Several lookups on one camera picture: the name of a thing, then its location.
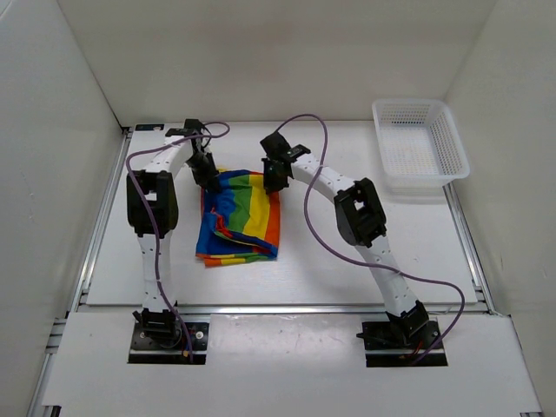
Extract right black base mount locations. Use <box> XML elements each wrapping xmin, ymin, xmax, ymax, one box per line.
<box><xmin>356</xmin><ymin>321</ymin><xmax>448</xmax><ymax>367</ymax></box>

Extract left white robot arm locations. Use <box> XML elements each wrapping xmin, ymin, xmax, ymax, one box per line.
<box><xmin>125</xmin><ymin>119</ymin><xmax>222</xmax><ymax>350</ymax></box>

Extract aluminium table edge rail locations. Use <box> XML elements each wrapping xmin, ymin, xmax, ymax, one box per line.
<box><xmin>179</xmin><ymin>302</ymin><xmax>488</xmax><ymax>315</ymax></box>

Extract small blue label sticker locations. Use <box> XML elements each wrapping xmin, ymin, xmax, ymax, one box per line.
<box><xmin>134</xmin><ymin>123</ymin><xmax>165</xmax><ymax>131</ymax></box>

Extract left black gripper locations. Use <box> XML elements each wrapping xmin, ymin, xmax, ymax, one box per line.
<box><xmin>185</xmin><ymin>151</ymin><xmax>221</xmax><ymax>193</ymax></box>

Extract white plastic mesh basket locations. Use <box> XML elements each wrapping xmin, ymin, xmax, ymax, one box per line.
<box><xmin>372</xmin><ymin>98</ymin><xmax>470</xmax><ymax>194</ymax></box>

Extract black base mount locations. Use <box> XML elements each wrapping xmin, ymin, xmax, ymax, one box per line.
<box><xmin>128</xmin><ymin>321</ymin><xmax>209</xmax><ymax>366</ymax></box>
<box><xmin>356</xmin><ymin>321</ymin><xmax>448</xmax><ymax>367</ymax></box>

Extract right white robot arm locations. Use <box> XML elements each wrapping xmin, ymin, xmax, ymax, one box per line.
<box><xmin>261</xmin><ymin>132</ymin><xmax>433</xmax><ymax>348</ymax></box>

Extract rainbow striped shorts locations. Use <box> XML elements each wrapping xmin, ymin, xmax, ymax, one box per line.
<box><xmin>195</xmin><ymin>169</ymin><xmax>281</xmax><ymax>268</ymax></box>

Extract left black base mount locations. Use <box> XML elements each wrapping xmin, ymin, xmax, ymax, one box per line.
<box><xmin>128</xmin><ymin>321</ymin><xmax>209</xmax><ymax>366</ymax></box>

